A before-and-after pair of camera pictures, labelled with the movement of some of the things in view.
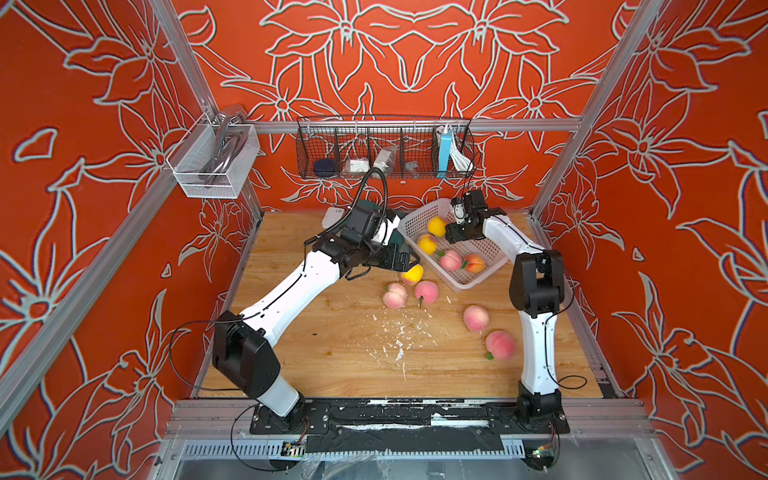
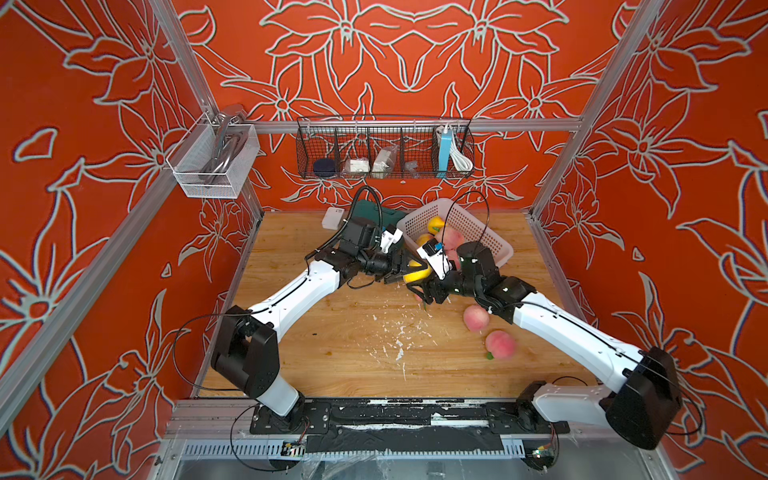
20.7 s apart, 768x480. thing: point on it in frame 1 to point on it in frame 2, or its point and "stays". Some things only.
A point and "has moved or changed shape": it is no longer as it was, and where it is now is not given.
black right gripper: (452, 230) to (427, 286)
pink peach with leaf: (451, 261) stays
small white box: (332, 216) stays
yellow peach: (436, 225) stays
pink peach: (396, 296) has moved or changed shape
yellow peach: (427, 243) stays
